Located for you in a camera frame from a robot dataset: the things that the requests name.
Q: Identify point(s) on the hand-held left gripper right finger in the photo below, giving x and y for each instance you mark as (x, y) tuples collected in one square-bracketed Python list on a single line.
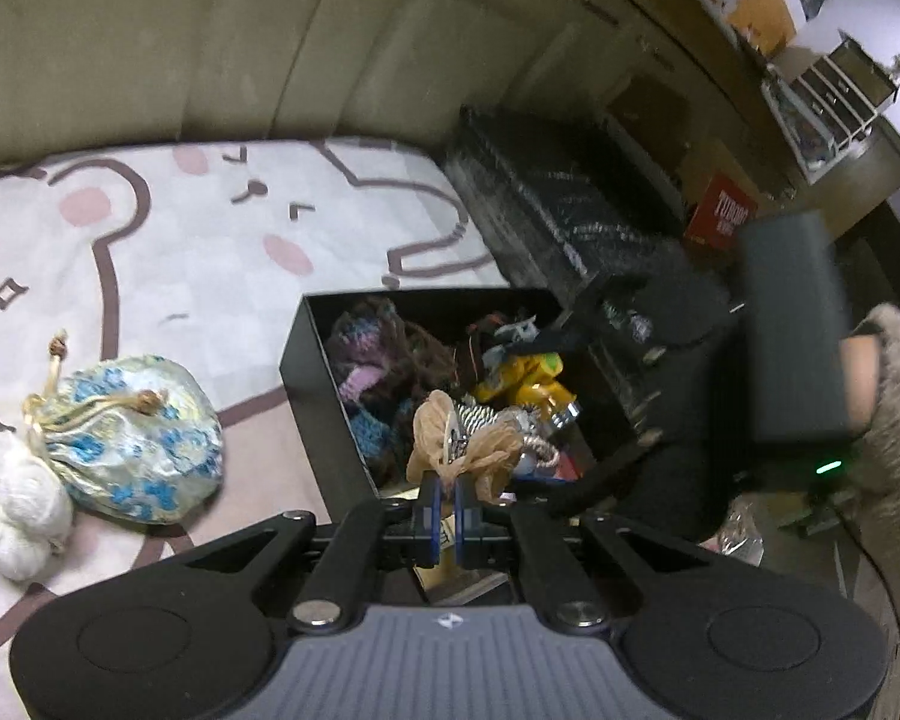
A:
[(466, 525)]

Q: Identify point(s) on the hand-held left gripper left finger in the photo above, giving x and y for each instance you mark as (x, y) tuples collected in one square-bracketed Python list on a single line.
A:
[(431, 525)]

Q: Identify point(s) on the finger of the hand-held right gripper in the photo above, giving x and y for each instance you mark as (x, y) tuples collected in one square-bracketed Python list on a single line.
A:
[(626, 311), (607, 476)]

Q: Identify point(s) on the yellow toy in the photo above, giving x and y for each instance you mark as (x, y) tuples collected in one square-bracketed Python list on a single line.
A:
[(529, 382)]

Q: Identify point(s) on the brown crochet yarn piece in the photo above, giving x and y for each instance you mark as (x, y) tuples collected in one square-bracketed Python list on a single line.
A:
[(382, 367)]

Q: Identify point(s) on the black storage box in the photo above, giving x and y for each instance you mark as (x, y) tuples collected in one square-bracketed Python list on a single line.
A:
[(315, 390)]

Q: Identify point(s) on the black wrapped case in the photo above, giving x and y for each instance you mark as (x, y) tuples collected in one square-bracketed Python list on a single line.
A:
[(562, 195)]

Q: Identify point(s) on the red box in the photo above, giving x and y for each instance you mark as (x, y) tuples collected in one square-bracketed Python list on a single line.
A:
[(720, 214)]

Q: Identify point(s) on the clear plastic wrapper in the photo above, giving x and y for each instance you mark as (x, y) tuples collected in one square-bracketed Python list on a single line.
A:
[(742, 540)]

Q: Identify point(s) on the white drawer unit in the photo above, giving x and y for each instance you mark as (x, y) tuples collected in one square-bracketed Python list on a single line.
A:
[(840, 97)]

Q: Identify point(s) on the bear print bedsheet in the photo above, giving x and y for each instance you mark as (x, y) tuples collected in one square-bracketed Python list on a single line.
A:
[(195, 255)]

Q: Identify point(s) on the beige wardrobe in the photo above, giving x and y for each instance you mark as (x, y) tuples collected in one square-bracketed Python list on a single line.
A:
[(307, 37)]

